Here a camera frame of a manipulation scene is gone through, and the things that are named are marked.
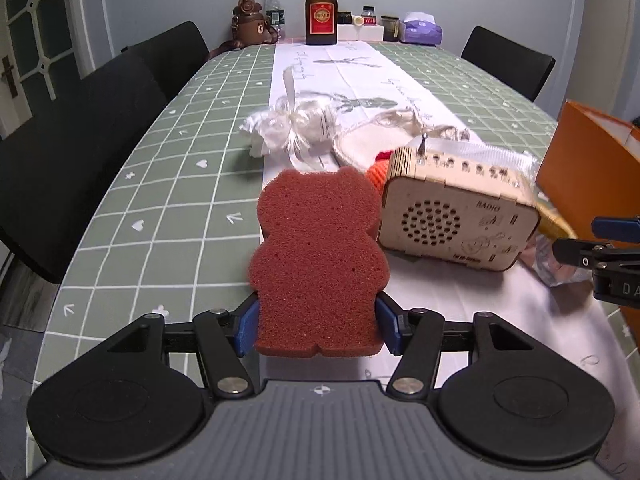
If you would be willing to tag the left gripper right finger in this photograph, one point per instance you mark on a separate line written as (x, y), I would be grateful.
(418, 336)

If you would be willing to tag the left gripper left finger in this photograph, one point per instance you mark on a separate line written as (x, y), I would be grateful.
(219, 339)

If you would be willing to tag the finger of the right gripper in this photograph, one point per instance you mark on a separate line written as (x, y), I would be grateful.
(624, 230)
(615, 271)

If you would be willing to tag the yellow snack packet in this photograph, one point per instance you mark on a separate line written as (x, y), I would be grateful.
(552, 224)

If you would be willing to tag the red orange knitted toy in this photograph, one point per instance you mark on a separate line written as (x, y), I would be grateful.
(377, 172)

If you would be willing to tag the beige cloth drawstring pouch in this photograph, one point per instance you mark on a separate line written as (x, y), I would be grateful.
(358, 146)

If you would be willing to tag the white organza gift bundle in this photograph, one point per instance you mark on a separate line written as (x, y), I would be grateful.
(299, 130)

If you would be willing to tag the orange cardboard box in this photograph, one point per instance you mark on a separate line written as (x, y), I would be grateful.
(591, 168)

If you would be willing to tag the green grid tablecloth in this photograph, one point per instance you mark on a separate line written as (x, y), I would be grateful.
(176, 228)

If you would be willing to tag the wooden radio box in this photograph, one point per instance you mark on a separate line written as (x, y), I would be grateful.
(450, 208)

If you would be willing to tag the black chair right side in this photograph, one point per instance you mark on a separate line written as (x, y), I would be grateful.
(522, 69)

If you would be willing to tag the black chair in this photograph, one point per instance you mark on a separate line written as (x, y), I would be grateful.
(57, 167)
(522, 69)
(173, 57)

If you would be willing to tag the black chair near left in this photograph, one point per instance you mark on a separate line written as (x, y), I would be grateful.
(57, 167)

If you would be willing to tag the white deer table runner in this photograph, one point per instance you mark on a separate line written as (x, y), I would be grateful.
(350, 110)

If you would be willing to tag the black chair far left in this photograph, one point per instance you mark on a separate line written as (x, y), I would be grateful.
(173, 57)

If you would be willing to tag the purple tissue pack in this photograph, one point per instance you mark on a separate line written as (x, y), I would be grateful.
(420, 28)

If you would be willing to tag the dark glass jar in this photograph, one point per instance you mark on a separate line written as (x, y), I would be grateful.
(390, 26)

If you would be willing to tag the black lid jar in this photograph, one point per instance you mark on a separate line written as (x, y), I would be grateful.
(344, 17)

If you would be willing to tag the small red label jar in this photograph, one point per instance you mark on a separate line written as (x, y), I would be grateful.
(368, 15)

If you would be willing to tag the clear plastic water bottle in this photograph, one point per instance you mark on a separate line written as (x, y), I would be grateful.
(275, 12)

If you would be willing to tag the brown liquor bottle red label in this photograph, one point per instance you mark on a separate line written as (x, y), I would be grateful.
(320, 22)

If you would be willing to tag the glass panel door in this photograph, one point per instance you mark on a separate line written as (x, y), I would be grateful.
(38, 59)

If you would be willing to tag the white box by wall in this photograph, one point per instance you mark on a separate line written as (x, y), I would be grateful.
(366, 33)

